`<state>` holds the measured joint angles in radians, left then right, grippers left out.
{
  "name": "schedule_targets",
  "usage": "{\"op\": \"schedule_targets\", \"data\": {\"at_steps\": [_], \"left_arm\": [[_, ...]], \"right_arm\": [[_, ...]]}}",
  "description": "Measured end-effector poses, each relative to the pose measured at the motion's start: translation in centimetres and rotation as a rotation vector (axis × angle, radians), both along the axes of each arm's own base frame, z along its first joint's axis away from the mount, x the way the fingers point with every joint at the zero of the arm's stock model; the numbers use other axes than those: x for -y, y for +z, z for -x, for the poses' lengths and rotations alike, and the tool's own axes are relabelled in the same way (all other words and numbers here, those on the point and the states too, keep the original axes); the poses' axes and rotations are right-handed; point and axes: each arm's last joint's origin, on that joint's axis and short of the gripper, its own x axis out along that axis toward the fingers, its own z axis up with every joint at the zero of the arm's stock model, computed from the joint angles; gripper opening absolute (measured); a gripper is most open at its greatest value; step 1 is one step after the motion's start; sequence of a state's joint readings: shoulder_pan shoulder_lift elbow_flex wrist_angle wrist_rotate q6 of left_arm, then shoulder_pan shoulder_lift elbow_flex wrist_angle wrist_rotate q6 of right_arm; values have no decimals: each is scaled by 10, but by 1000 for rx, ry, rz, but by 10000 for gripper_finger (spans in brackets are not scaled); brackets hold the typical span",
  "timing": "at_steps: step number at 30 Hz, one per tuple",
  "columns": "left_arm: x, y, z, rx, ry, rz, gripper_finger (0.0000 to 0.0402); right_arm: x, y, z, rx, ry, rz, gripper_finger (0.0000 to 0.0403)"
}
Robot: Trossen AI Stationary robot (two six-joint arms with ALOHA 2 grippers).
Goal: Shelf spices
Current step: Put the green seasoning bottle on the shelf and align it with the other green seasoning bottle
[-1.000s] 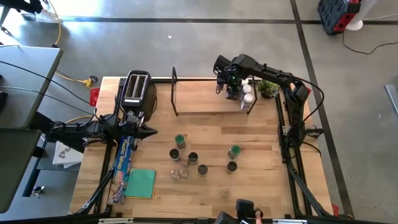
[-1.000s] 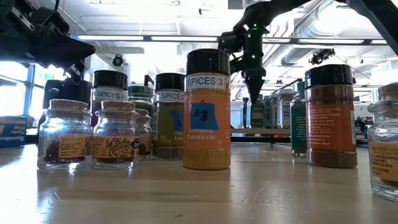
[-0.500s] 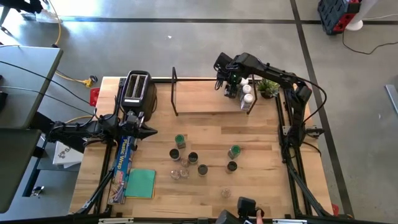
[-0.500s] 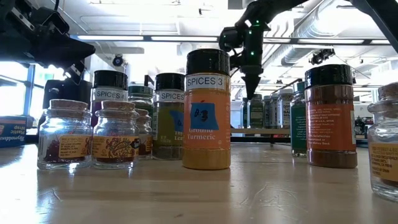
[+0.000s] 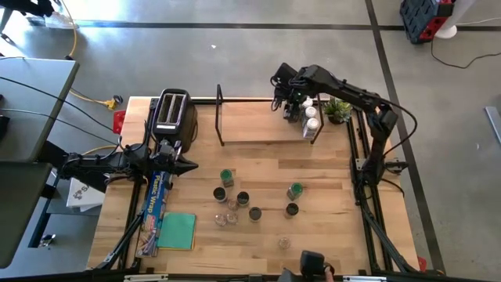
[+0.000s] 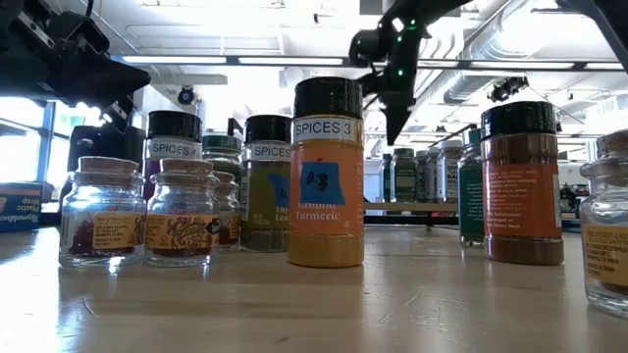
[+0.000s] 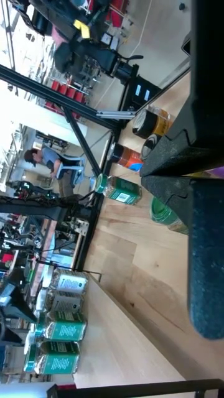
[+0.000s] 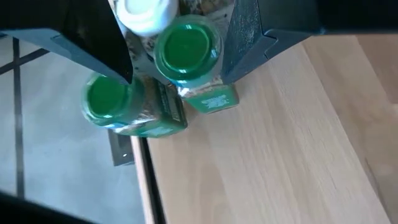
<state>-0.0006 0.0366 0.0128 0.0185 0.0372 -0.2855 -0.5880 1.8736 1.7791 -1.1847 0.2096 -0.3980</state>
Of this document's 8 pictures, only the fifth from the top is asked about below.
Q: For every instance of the white cardboard box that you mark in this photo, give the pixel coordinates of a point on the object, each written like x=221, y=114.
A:
x=84, y=194

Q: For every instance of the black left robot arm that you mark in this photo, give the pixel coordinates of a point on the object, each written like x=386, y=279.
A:
x=102, y=162

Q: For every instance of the black-framed wooden shelf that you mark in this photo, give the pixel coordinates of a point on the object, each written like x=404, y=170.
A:
x=258, y=125

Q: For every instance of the blue plastic wrap box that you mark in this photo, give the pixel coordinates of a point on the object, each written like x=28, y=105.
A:
x=154, y=211

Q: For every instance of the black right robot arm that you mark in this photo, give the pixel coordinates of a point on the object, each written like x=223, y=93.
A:
x=344, y=90

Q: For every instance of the grey metal bar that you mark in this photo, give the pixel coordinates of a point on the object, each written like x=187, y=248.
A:
x=494, y=123

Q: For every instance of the red plastic clamp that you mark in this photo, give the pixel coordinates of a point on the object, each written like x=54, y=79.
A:
x=422, y=263
x=119, y=122

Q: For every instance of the white-lid bagel seasoning jar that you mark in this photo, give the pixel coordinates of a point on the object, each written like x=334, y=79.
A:
x=313, y=124
x=307, y=103
x=311, y=113

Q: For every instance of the black-lid brown spice jar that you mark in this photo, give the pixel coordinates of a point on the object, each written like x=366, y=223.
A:
x=291, y=209

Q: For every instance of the green notebook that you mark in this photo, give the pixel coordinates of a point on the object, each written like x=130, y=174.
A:
x=176, y=231

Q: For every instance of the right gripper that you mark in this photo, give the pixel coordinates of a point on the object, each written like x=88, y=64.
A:
x=291, y=103

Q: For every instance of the black-lid jar labelled SPICES 4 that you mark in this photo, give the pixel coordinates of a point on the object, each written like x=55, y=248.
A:
x=219, y=193

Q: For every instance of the black camera device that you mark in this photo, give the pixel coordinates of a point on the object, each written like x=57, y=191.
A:
x=312, y=262

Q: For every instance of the green-lid green-label spice jar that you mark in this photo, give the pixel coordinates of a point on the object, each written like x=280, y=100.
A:
x=226, y=175
x=296, y=190

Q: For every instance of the black aluminium rig frame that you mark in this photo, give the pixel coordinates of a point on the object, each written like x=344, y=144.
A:
x=370, y=235

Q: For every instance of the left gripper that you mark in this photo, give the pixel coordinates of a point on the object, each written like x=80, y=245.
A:
x=166, y=158

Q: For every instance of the black toaster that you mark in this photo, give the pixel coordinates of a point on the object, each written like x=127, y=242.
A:
x=172, y=109

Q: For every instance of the black-lid ground turmeric jar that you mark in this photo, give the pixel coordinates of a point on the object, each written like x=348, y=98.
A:
x=254, y=213

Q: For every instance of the dark grey desk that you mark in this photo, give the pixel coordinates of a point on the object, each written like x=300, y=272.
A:
x=19, y=211

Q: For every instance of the white floor post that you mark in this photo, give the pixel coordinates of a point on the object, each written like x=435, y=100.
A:
x=446, y=31

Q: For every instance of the black-lid thyme leaves jar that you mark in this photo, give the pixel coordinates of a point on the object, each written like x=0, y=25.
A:
x=243, y=198

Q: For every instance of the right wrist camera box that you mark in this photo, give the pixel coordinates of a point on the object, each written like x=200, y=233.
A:
x=285, y=74

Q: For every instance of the blue and red crate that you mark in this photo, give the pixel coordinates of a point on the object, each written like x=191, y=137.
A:
x=420, y=17

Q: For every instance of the grey office desk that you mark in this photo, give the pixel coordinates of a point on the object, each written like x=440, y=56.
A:
x=31, y=109

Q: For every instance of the small cork-topped glass jar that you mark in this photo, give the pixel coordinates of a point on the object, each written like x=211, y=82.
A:
x=233, y=204
x=284, y=243
x=232, y=218
x=220, y=219

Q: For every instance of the small potted green plant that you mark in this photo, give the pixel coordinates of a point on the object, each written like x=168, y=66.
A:
x=338, y=109

